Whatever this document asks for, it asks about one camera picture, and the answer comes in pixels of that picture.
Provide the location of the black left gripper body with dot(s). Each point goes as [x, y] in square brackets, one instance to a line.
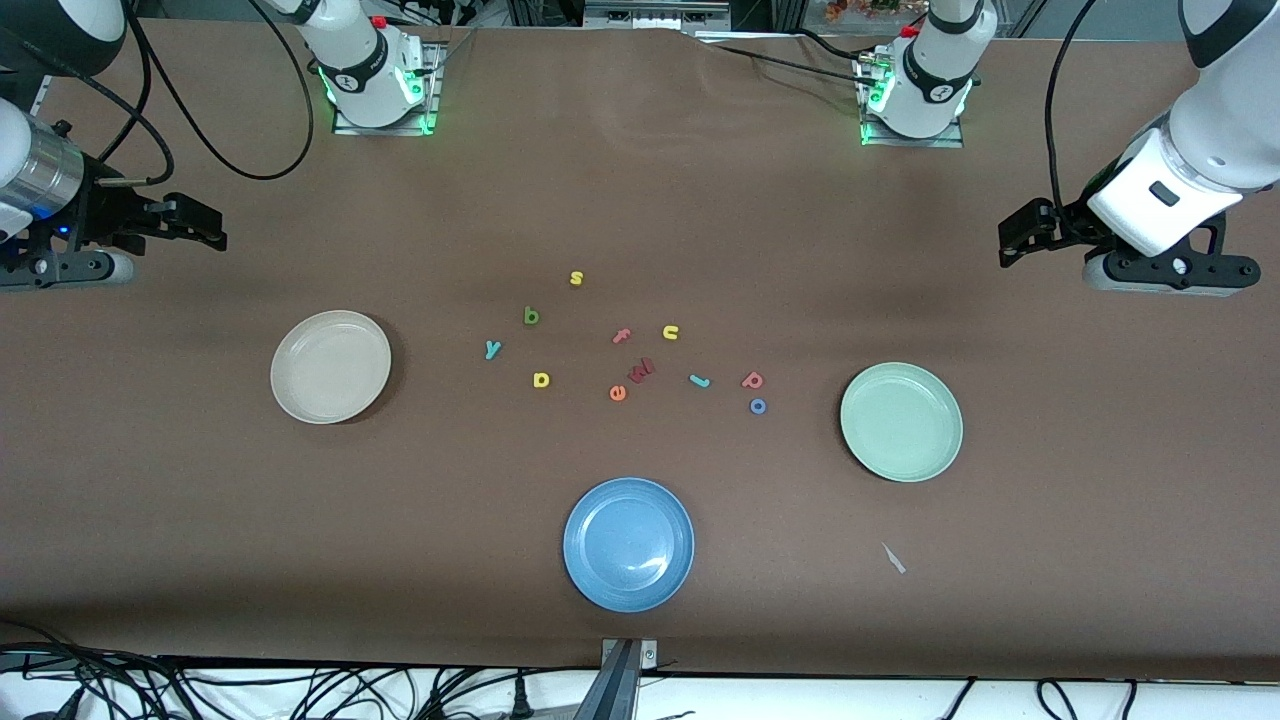
[1066, 226]

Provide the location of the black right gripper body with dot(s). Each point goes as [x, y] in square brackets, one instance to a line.
[108, 214]

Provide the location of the pink foam letter p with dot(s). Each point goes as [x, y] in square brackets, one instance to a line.
[747, 378]

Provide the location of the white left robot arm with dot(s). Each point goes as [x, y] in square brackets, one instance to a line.
[1220, 130]

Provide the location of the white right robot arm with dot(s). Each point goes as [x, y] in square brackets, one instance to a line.
[360, 70]

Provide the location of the beige round plate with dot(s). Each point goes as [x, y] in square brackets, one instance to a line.
[330, 367]

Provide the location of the green round plate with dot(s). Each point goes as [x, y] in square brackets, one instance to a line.
[901, 422]

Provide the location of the orange decorative foliage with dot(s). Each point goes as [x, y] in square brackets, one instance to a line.
[875, 8]

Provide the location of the brown table cover sheet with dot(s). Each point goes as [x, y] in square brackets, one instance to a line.
[200, 550]

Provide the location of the small white paper scrap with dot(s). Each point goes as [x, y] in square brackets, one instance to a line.
[894, 559]

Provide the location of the dark red foam letter w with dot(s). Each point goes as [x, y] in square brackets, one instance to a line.
[641, 370]

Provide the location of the silver metal box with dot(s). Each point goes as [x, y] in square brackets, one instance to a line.
[655, 15]

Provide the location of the blue round plate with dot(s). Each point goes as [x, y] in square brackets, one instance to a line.
[628, 545]

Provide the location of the dark aluminium pole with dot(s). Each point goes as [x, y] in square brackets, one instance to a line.
[612, 695]

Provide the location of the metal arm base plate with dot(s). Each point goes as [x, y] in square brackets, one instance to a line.
[385, 131]
[915, 143]

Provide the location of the silver metal mounting bracket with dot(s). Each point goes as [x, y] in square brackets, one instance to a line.
[650, 648]

